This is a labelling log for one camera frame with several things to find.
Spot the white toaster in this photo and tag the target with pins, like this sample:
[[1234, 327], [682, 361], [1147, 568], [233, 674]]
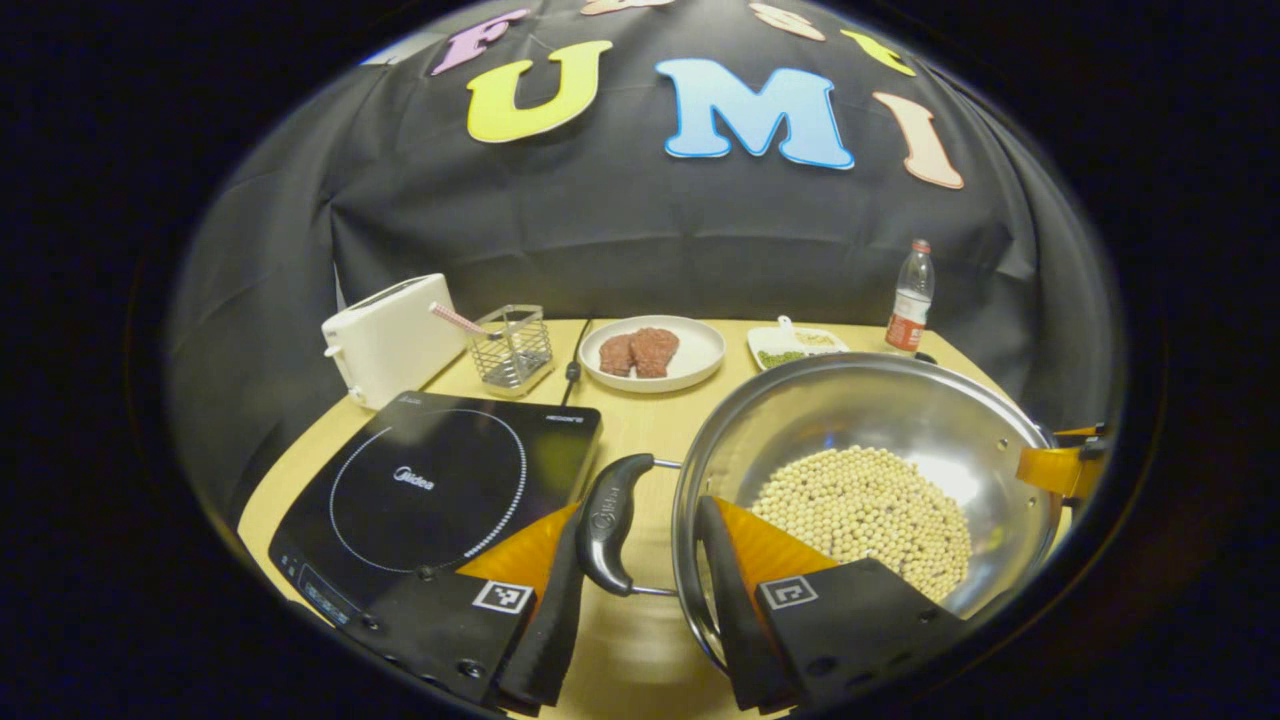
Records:
[[390, 340]]

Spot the white round plate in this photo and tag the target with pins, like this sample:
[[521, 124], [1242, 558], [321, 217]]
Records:
[[700, 355]]

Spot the pile of soybeans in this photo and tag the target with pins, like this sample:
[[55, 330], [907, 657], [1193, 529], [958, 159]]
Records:
[[870, 500]]

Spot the clear plastic water bottle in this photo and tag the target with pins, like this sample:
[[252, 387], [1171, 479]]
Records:
[[910, 310]]

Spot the pile of green beans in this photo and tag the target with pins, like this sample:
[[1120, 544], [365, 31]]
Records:
[[780, 358]]

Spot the black induction cooktop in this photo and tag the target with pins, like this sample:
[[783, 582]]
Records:
[[420, 480]]

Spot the white divided dish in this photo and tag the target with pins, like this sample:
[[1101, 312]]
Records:
[[770, 340]]

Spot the pink striped stick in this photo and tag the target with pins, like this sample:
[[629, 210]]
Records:
[[455, 318]]

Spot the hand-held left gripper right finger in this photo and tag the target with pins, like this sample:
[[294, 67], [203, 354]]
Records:
[[735, 620]]

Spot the small brown meat patty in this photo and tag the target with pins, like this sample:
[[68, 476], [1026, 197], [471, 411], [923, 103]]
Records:
[[616, 355]]

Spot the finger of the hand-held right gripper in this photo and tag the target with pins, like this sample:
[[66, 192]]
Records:
[[1085, 433], [1050, 470]]

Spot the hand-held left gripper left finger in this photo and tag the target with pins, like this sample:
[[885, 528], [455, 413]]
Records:
[[550, 640]]

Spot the pile of yellow beans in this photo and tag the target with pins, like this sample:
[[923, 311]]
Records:
[[818, 340]]

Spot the large brown meat patty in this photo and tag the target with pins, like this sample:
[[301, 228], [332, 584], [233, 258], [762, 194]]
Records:
[[655, 352]]

